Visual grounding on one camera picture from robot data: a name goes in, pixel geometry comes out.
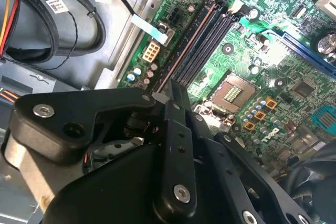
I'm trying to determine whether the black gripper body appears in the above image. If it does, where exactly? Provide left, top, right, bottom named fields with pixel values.
left=41, top=144, right=245, bottom=224

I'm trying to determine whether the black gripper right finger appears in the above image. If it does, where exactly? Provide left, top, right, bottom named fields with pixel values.
left=181, top=83, right=314, bottom=224

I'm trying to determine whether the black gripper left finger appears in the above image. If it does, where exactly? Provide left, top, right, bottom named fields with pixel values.
left=1, top=79, right=198, bottom=223

